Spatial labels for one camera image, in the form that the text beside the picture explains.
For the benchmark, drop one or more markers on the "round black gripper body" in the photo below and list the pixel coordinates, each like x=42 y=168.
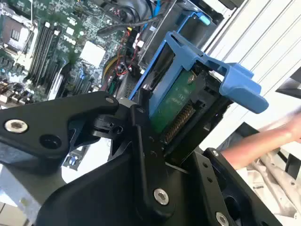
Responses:
x=101 y=195

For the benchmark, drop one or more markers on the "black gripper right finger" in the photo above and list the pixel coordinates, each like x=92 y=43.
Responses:
x=225 y=179

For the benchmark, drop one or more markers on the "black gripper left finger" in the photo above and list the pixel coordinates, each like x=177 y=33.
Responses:
x=35 y=122

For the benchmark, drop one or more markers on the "hard disk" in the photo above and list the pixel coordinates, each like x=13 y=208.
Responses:
x=188 y=58

